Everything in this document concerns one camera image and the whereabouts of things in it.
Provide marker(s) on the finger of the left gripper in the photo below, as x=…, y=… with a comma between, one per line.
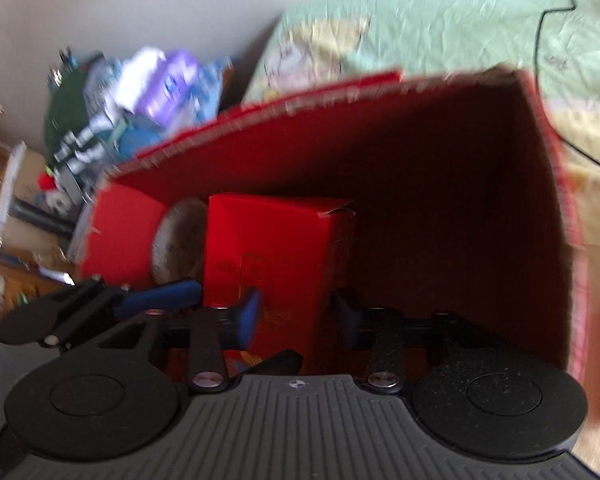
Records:
x=160, y=297

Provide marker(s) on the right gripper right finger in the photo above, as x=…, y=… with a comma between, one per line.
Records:
x=372, y=343

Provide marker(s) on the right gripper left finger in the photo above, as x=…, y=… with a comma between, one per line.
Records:
x=214, y=330

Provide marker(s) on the clear packing tape roll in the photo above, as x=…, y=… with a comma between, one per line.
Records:
x=178, y=245

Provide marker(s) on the small red gift box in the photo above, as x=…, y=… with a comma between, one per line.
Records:
x=294, y=252

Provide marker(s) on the large red cardboard box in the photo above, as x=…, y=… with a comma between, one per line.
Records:
x=460, y=196

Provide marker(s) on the blue glasses case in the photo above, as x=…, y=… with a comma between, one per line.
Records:
x=136, y=139

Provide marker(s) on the green striped clothing pile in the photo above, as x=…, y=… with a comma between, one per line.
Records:
x=83, y=124

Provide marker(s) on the purple tissue pack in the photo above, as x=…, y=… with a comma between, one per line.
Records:
x=153, y=84

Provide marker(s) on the blue checkered cloth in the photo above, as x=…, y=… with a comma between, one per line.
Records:
x=204, y=98

